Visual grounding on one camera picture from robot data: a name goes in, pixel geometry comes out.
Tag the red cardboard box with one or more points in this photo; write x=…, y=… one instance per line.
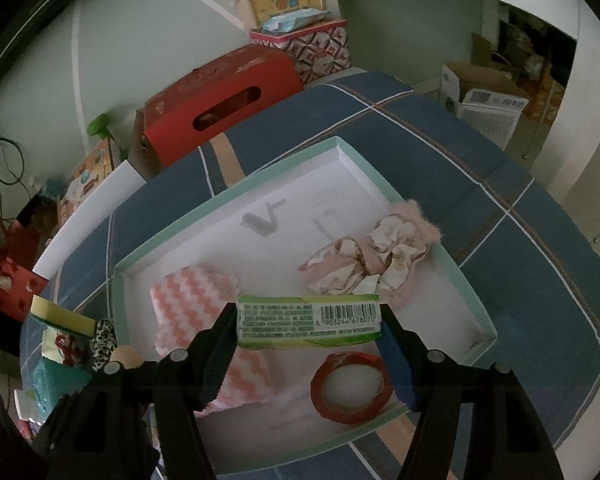
x=215, y=100

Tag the shallow teal box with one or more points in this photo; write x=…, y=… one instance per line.
x=290, y=210

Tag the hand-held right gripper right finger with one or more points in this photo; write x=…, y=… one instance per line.
x=395, y=365

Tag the orange toy box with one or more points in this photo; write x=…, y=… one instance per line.
x=87, y=185

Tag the pink patterned cloth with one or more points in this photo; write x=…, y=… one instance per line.
x=370, y=260

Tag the blue plaid bed sheet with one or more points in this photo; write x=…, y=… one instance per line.
x=505, y=210

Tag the open cardboard box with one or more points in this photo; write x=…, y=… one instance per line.
x=475, y=77

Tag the large light green tissue pack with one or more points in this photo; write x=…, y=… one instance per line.
x=60, y=312

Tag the red patterned gift box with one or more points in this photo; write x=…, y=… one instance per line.
x=315, y=47

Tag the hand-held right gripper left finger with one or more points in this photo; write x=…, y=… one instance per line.
x=220, y=360

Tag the small green tissue pack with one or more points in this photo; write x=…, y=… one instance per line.
x=305, y=322

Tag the leopard print scrunchie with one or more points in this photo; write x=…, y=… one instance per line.
x=102, y=345

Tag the light blue wipes pack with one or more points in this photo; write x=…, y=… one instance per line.
x=295, y=20

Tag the red felt tote bag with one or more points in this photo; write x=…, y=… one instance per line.
x=5, y=285

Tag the pink zigzag fuzzy sock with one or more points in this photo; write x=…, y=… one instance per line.
x=190, y=300

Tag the green plastic toy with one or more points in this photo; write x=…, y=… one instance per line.
x=100, y=127

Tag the teal wipes packet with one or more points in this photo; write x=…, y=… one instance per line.
x=55, y=385

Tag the red tape roll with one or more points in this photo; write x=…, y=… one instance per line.
x=330, y=400

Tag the beige makeup sponge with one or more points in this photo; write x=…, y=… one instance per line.
x=126, y=357

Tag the white foam board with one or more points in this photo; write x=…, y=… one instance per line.
x=90, y=215

